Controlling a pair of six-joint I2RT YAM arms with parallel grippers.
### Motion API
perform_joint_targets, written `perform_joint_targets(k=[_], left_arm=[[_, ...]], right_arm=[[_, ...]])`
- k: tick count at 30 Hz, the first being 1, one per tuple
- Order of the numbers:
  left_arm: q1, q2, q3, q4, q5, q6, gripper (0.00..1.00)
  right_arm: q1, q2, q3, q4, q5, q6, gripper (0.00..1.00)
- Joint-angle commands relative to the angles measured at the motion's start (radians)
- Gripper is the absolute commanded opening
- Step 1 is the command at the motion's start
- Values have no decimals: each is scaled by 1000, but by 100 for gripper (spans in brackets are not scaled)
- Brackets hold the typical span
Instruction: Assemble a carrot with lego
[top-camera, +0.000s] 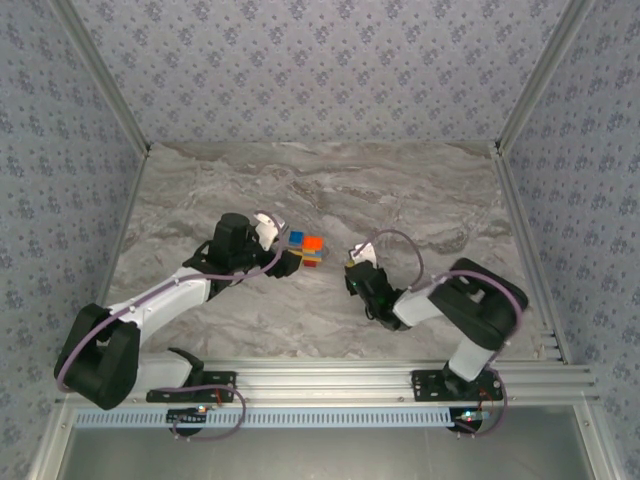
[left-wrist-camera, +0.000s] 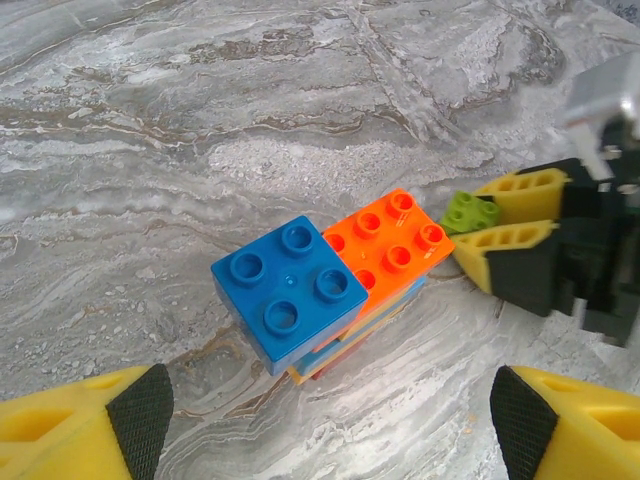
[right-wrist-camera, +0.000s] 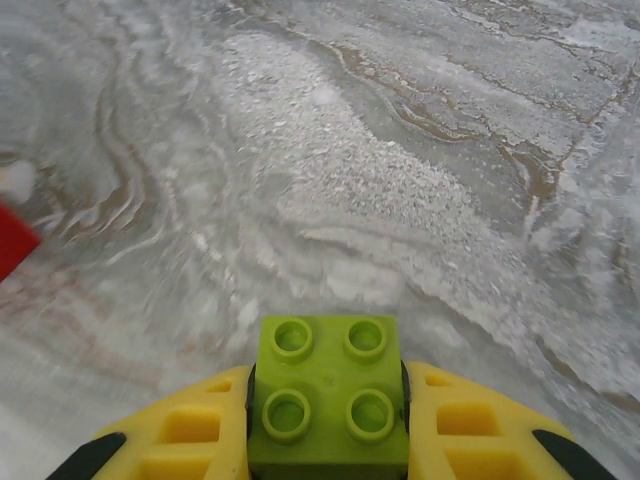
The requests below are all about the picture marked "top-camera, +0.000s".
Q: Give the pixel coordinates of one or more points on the dark blue lego brick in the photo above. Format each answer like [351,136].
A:
[296,238]

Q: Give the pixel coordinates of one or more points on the red lego brick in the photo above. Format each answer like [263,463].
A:
[311,265]

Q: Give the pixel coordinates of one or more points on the orange lego brick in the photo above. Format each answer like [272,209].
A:
[313,243]

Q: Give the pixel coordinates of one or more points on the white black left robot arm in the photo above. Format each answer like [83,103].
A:
[160,300]

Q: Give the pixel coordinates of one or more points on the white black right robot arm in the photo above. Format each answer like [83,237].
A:
[415,307]

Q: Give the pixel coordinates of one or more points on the small controller board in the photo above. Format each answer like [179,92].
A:
[187,416]
[470,416]

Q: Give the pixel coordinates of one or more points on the long aluminium base rail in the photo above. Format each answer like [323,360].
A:
[325,380]

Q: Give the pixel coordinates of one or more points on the aluminium side rail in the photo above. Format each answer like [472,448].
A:
[529,240]
[123,220]

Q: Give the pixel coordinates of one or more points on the aluminium corner post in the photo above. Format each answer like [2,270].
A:
[102,75]
[540,75]

